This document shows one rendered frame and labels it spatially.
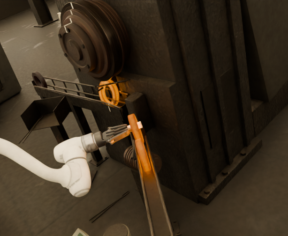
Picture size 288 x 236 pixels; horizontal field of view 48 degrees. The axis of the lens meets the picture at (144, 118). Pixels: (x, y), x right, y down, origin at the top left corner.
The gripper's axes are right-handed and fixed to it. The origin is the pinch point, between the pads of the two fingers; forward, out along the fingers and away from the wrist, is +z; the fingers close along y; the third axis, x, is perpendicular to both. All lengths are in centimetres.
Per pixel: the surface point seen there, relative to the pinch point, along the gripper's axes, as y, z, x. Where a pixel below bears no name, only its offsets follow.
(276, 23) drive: -72, 110, -5
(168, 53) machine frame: -17.1, 27.7, 23.1
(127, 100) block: -28.1, -0.4, 0.4
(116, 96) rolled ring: -46.3, -7.2, -3.0
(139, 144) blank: 16.0, 0.2, 0.2
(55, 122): -67, -55, -16
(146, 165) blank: 21.9, 0.0, -7.7
